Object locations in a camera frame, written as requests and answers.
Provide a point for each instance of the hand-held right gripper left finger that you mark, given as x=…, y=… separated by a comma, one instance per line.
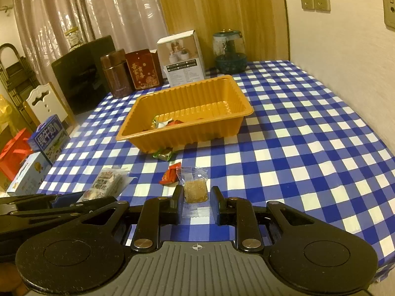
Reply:
x=180, y=199

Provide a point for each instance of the small labelled glass jar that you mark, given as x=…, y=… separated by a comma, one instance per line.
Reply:
x=73, y=39

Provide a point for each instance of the yellow plastic bag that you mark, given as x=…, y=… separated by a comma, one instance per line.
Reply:
x=4, y=114

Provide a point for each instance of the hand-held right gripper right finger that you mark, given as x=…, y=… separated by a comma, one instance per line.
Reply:
x=217, y=200

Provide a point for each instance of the clear packet with nut bars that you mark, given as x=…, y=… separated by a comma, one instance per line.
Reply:
x=103, y=183

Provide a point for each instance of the sheer white curtain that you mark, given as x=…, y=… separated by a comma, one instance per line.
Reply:
x=92, y=6

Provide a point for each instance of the orange plastic tray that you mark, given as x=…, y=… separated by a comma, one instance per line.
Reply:
x=191, y=111

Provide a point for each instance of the light blue carton box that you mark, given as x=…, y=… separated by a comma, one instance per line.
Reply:
x=27, y=174

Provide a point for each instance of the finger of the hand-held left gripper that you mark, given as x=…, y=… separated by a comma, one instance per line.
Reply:
x=66, y=199
x=61, y=212

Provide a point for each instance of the blue milk carton box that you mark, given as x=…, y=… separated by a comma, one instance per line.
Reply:
x=49, y=138

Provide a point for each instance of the dark metal rack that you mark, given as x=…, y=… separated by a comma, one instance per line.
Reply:
x=15, y=77

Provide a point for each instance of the beige wall switch plate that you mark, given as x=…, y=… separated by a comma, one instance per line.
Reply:
x=389, y=9

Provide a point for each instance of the red gift box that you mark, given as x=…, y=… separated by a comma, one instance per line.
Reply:
x=143, y=71

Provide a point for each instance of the red paper bag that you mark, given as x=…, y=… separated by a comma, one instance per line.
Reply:
x=14, y=155

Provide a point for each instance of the glass jar with teal base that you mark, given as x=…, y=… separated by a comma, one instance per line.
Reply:
x=229, y=52

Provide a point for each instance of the red snack packet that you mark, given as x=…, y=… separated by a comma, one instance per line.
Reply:
x=171, y=175
x=176, y=122

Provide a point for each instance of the green wrapped candy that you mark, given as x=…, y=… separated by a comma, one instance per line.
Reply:
x=163, y=154

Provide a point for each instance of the white and green snack packet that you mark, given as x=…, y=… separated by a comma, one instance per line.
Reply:
x=159, y=122

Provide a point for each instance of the brown metal canister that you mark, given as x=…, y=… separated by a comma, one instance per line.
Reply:
x=114, y=74

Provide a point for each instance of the black appliance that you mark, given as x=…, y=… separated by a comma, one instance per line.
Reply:
x=80, y=74

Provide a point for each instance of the white wooden chair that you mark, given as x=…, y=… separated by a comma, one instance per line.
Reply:
x=43, y=101

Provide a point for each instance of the white product box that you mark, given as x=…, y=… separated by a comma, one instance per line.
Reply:
x=182, y=58

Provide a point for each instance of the blue checked tablecloth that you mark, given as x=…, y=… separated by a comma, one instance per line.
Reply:
x=308, y=129

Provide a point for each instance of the clear packet with brown cracker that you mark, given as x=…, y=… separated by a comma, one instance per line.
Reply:
x=195, y=189

